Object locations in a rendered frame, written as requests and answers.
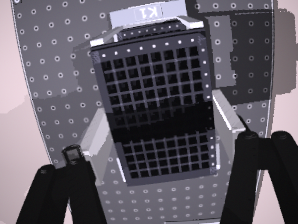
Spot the white rectangular frame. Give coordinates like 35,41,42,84
164,218,221,224

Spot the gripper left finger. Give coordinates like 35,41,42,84
16,108,113,224

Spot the grey perforated plate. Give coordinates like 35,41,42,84
10,0,275,224

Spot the black well plate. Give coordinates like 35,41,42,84
90,28,217,187

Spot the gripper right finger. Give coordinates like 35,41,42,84
212,89,298,224

